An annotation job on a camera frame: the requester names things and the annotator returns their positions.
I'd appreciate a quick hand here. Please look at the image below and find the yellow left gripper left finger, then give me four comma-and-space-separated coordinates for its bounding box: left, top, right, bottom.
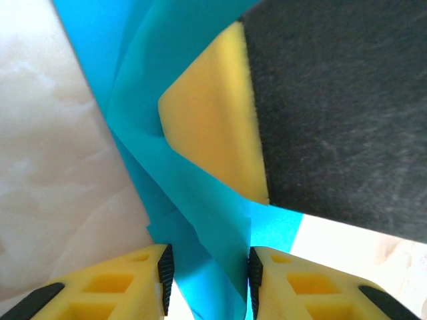
0, 243, 175, 320

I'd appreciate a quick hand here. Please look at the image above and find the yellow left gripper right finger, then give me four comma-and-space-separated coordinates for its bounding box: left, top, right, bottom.
248, 246, 422, 320

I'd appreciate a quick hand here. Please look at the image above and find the blue square paper sheet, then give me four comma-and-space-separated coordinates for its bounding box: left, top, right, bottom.
51, 0, 304, 320

